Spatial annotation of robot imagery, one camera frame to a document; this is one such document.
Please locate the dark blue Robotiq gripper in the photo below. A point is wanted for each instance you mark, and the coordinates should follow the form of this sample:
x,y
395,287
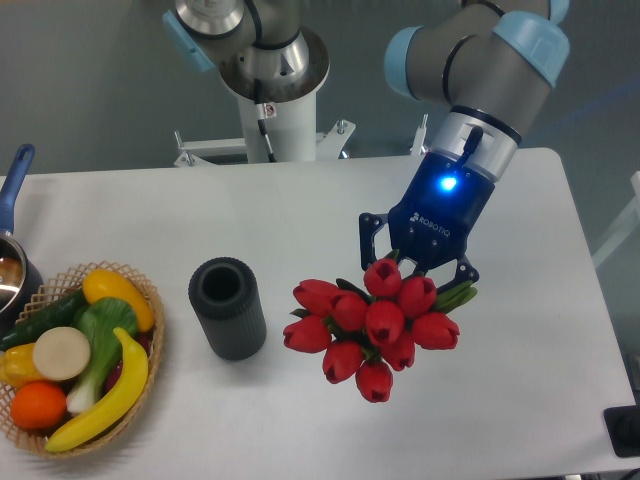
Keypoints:
x,y
431,223

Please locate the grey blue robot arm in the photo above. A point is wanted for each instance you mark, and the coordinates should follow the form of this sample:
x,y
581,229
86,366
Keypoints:
x,y
494,63

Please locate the dark grey ribbed vase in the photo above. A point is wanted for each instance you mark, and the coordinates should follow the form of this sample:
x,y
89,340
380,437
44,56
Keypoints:
x,y
224,295

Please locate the black device at table edge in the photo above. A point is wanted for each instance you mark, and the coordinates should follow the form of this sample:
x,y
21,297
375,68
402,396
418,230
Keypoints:
x,y
623,429

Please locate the beige round radish slice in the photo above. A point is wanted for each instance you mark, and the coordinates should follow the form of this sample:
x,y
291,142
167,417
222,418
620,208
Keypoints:
x,y
61,353

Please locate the green bok choy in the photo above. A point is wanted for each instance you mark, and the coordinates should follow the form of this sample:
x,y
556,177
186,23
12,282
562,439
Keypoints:
x,y
97,323

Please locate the red tulip bouquet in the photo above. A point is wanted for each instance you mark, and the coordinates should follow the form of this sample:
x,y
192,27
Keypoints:
x,y
368,334

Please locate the yellow banana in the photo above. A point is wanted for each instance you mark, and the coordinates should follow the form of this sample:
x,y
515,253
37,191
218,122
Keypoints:
x,y
113,406

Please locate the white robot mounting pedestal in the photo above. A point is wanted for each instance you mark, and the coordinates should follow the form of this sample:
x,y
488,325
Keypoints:
x,y
271,132

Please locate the woven wicker basket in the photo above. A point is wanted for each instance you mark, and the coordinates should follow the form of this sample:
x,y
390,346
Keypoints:
x,y
62,285

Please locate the yellow bell pepper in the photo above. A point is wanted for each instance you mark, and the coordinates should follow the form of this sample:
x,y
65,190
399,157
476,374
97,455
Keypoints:
x,y
18,368

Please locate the orange fruit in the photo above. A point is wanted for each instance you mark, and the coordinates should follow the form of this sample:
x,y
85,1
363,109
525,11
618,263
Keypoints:
x,y
38,405

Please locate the blue handled steel pot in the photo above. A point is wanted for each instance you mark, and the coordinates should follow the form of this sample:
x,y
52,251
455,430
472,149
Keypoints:
x,y
20,279

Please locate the white frame at right edge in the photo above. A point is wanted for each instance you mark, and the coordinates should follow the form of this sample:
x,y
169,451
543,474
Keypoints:
x,y
620,229

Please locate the green cucumber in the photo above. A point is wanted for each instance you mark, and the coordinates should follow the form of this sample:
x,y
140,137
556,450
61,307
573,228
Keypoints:
x,y
59,313

